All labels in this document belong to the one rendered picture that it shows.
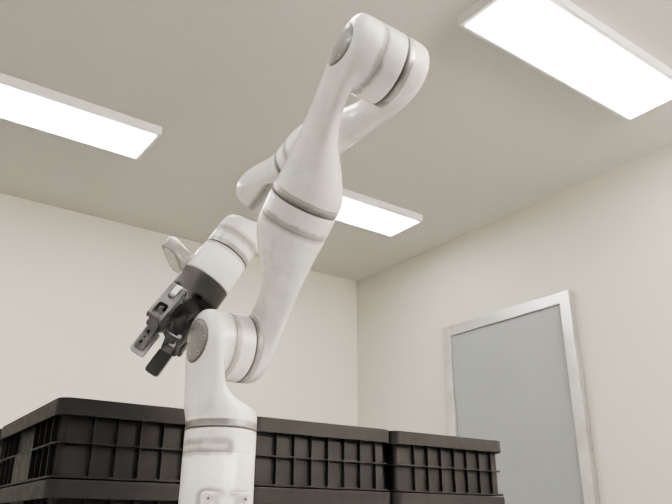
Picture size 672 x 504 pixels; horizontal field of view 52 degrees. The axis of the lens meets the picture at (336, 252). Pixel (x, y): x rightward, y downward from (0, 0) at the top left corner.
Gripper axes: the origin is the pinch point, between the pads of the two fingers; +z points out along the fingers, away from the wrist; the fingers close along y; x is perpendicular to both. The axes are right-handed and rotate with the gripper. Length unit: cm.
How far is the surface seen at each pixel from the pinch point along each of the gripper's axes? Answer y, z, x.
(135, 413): 9.5, 5.8, -0.1
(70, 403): 4.3, 9.8, 6.8
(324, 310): 444, -175, 70
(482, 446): 50, -28, -50
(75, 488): 6.4, 18.3, -0.6
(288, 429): 24.1, -6.3, -18.4
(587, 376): 293, -166, -110
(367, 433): 33.3, -14.6, -29.6
